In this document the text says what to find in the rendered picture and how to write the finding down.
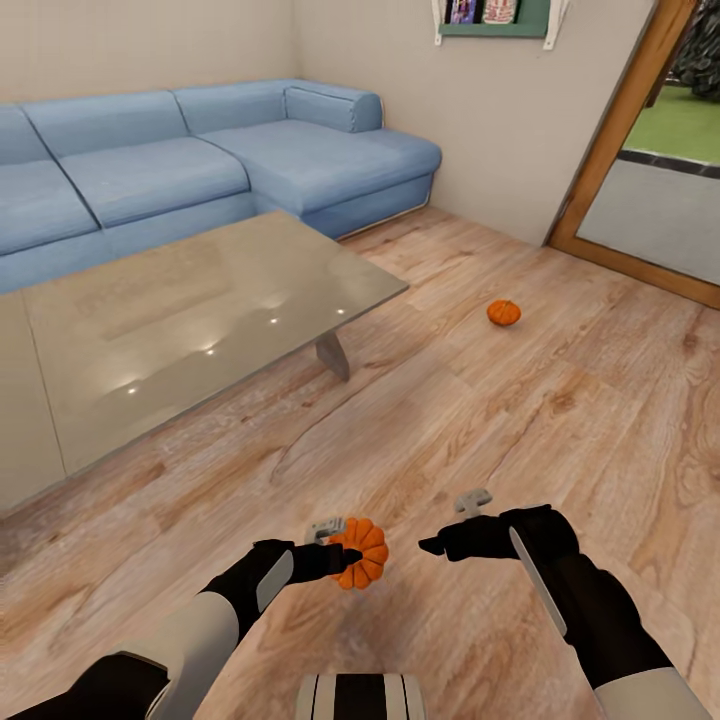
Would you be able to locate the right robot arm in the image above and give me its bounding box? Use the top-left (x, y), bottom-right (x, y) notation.
top-left (418, 487), bottom-right (715, 720)

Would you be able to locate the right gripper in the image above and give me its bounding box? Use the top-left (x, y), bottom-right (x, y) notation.
top-left (418, 515), bottom-right (496, 562)

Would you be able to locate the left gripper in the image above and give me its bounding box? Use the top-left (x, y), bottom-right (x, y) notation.
top-left (303, 543), bottom-right (362, 582)

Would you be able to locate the pumpkin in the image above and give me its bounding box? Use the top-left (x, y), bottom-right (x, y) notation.
top-left (324, 518), bottom-right (390, 590)
top-left (486, 300), bottom-right (521, 326)

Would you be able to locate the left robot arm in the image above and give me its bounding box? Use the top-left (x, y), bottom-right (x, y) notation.
top-left (7, 517), bottom-right (362, 720)

